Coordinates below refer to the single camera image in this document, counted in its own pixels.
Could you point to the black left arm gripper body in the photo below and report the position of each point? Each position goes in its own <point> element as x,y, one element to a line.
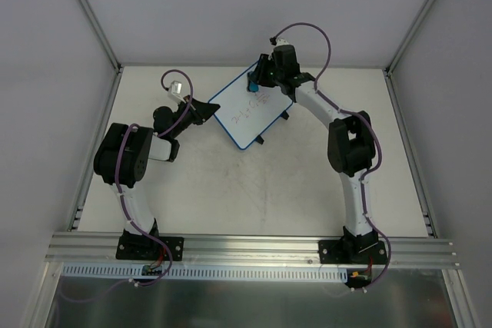
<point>192,110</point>

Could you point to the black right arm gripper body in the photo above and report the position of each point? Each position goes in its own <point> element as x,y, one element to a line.
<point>267,72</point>

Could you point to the blue black whiteboard eraser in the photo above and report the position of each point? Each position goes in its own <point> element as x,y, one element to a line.
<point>252,87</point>

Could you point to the blue framed whiteboard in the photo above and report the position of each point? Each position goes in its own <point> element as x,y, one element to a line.
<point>245,115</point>

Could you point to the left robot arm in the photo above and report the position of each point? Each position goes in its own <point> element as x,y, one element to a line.
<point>123,155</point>

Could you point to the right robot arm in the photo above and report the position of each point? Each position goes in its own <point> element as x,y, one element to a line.
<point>351,145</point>

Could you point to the whiteboard stand with black feet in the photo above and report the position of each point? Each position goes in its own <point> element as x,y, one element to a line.
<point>283,116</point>

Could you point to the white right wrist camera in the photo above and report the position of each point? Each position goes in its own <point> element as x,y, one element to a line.
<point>276,41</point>

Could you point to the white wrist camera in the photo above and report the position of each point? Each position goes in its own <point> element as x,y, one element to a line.
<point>174,92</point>
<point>276,41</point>

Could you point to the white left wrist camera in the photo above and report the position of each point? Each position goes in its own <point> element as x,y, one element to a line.
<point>174,92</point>

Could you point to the aluminium corner frame post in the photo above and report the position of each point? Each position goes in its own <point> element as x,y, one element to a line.
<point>411,33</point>

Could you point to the left aluminium corner post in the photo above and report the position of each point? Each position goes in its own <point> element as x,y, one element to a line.
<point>99,33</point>

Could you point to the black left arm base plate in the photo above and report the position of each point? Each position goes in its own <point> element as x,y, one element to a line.
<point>134,247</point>

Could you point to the aluminium front rail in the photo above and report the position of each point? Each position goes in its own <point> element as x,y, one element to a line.
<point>253,251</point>

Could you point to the white slotted cable duct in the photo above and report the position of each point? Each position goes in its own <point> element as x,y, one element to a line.
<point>181,271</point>

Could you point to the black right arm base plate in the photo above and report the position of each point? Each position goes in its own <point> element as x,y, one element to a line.
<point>335,252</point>

